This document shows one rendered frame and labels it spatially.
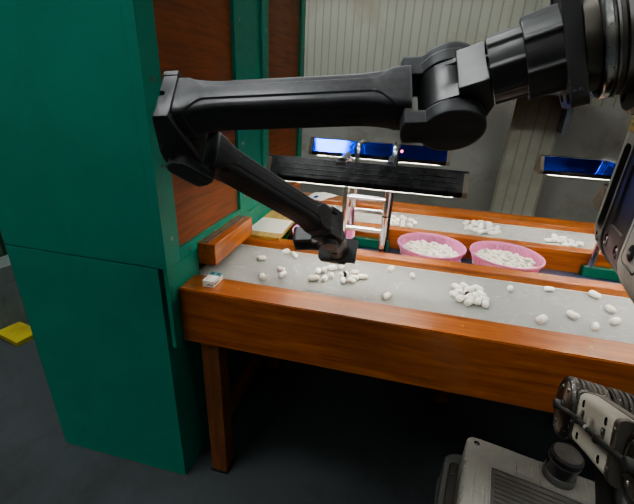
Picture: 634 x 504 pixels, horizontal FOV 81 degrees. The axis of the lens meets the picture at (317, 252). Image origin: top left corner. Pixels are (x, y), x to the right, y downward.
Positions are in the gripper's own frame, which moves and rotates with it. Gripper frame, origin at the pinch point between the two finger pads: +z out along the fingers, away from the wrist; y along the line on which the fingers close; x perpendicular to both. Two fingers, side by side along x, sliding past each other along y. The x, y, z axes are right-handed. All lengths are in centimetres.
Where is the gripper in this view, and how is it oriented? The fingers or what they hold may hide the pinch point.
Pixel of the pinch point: (341, 258)
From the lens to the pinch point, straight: 109.0
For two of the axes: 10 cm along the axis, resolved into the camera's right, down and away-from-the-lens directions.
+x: -1.8, 9.5, -2.6
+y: -9.7, -1.2, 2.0
